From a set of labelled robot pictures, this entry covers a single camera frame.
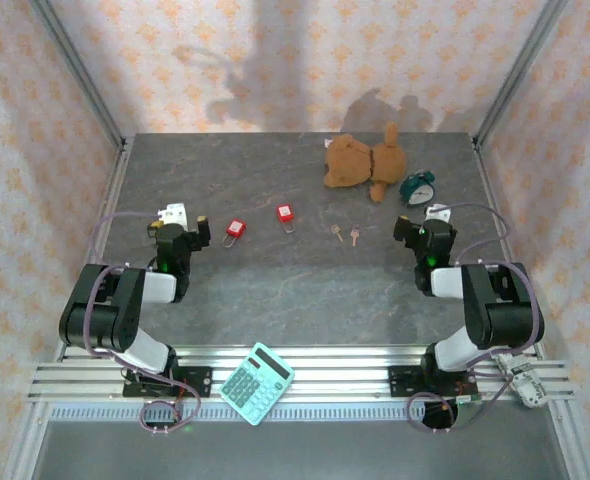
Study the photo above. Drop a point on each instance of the brown teddy bear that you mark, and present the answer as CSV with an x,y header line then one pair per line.
x,y
355,162

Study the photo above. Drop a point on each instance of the red padlock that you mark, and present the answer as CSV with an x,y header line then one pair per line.
x,y
236,228
285,213

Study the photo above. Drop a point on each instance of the aluminium side rail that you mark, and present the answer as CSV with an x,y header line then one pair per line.
x,y
492,190
113,190

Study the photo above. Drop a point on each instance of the teal alarm clock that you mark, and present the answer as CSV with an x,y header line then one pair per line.
x,y
419,192

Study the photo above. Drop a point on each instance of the aluminium rail base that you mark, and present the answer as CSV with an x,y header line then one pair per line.
x,y
335,372

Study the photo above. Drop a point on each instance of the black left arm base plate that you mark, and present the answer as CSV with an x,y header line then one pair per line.
x,y
197,380

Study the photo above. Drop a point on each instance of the aluminium frame post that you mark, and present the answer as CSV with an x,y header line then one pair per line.
x,y
517,75
80,75

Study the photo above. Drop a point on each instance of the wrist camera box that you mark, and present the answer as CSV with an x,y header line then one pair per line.
x,y
437,212
175,212

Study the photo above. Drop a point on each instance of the teal calculator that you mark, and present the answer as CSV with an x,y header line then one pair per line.
x,y
255,385

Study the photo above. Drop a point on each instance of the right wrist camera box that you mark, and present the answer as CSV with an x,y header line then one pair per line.
x,y
437,212

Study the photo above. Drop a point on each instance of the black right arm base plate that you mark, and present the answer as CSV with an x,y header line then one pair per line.
x,y
405,380

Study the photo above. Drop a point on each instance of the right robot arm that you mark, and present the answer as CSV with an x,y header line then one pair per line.
x,y
495,310

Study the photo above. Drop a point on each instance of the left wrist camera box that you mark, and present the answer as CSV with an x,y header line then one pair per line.
x,y
175,212

